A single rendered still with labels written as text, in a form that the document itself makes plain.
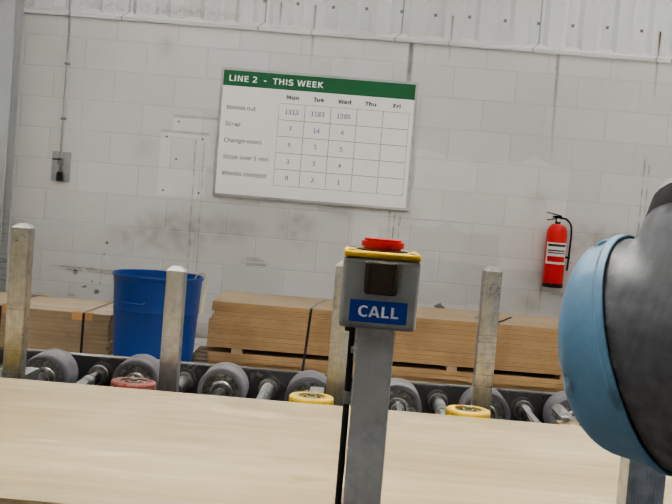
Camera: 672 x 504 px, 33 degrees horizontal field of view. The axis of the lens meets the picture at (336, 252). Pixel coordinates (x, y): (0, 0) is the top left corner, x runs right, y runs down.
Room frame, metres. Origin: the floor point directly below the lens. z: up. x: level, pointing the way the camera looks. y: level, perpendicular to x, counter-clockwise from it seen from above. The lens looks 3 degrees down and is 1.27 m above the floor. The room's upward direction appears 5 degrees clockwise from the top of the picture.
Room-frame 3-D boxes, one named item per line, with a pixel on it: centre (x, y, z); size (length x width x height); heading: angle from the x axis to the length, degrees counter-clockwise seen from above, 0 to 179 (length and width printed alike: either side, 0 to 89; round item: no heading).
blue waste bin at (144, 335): (6.73, 1.04, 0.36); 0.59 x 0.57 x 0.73; 179
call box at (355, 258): (1.04, -0.04, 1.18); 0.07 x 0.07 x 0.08; 89
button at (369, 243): (1.04, -0.04, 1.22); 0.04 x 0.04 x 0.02
